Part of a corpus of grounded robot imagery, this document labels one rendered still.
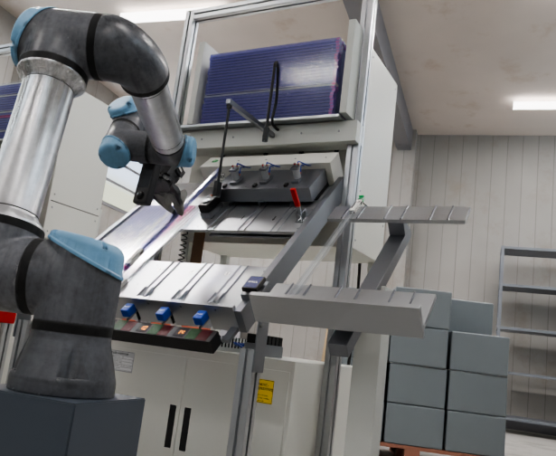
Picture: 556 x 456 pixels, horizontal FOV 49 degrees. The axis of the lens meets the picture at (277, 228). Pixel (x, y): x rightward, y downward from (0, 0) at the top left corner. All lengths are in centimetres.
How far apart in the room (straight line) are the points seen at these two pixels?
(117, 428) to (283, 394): 82
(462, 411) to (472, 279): 464
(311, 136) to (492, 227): 700
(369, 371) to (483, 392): 297
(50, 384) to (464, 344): 358
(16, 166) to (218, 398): 100
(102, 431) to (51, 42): 63
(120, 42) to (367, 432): 90
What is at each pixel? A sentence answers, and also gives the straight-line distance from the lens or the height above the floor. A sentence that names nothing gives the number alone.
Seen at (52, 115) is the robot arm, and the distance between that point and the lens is 108.
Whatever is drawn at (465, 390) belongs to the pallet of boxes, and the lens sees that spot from 426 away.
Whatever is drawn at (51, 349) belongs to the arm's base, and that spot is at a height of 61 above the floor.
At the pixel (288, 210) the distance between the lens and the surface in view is 184.
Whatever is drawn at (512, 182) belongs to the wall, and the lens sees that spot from 905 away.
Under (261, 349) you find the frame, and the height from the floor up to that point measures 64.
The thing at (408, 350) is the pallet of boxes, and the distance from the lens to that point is 419.
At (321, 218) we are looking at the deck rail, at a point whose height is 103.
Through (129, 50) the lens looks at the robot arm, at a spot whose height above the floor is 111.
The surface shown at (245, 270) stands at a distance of 159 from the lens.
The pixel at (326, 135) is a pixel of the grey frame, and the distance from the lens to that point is 199.
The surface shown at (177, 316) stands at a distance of 153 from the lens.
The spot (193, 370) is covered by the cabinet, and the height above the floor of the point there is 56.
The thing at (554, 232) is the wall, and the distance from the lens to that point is 891.
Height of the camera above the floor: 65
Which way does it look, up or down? 11 degrees up
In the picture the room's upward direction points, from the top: 7 degrees clockwise
